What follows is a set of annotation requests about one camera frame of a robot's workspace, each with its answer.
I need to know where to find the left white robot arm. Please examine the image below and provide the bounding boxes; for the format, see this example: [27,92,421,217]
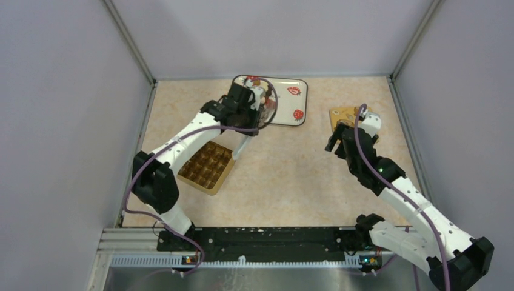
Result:
[130,83,261,251]

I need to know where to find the purple cable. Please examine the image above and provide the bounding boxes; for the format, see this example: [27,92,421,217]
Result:
[353,103,452,291]
[122,78,279,277]

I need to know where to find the pile of chocolates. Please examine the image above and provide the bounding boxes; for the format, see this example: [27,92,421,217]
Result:
[244,76,276,110]

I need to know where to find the wooden animal puzzle board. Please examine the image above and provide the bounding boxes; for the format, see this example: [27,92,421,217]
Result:
[329,106,359,132]

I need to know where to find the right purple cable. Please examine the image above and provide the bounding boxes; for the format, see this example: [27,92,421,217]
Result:
[353,103,452,291]

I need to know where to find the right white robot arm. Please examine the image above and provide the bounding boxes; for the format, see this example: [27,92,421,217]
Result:
[325,111,494,290]

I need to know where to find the gold chocolate box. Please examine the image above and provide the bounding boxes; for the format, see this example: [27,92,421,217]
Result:
[178,141,235,196]

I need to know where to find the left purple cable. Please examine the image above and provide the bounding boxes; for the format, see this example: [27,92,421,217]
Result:
[122,78,279,277]

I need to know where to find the metal tongs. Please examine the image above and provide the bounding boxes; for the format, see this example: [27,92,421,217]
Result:
[232,135,253,161]

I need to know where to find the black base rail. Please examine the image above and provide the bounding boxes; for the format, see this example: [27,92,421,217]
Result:
[156,227,385,267]

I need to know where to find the strawberry pattern tray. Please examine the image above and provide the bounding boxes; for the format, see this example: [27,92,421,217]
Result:
[233,75,308,127]

